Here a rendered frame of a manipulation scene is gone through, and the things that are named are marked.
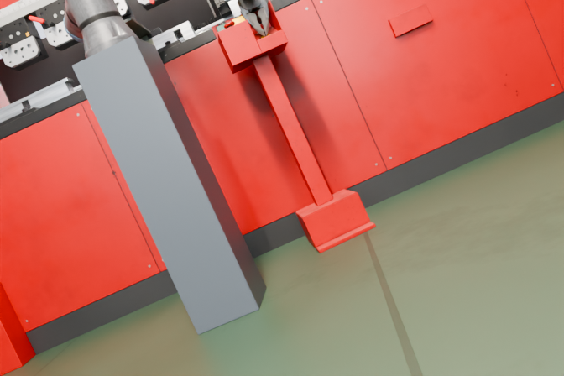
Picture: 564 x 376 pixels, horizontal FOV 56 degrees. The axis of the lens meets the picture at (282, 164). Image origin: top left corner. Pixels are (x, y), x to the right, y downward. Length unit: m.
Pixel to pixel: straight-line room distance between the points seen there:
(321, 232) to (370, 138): 0.49
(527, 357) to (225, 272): 0.84
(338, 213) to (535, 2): 1.12
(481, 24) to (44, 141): 1.73
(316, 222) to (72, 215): 1.00
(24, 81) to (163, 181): 1.73
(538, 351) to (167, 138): 0.97
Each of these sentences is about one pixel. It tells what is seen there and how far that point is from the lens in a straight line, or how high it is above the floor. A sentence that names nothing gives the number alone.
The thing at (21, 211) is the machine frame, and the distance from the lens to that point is 2.33.
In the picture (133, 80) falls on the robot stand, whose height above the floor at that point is 0.67.
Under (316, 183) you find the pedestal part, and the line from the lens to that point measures 1.81.
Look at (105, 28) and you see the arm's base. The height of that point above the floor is 0.83.
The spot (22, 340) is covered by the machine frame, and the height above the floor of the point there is 0.08.
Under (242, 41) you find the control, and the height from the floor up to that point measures 0.72.
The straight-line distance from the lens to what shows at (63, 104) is 2.24.
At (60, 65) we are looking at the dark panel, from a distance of 2.97.
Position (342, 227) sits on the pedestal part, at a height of 0.03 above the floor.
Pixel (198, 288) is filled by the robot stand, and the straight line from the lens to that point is 1.45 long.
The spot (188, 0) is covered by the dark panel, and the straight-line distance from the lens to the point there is 2.83.
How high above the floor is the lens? 0.38
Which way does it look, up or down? 3 degrees down
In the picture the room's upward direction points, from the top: 24 degrees counter-clockwise
